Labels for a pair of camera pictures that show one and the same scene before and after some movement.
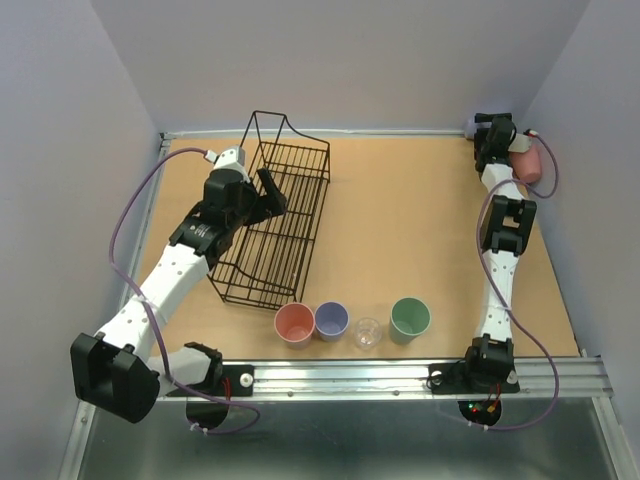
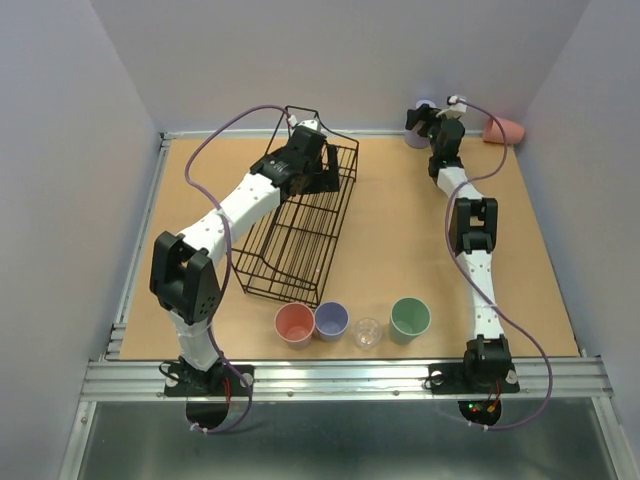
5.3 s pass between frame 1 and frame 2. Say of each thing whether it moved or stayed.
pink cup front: stayed
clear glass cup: stayed
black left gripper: moved
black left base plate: stayed
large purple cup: moved
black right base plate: stayed
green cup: stayed
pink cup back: moved
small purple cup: stayed
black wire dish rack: moved
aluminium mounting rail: stayed
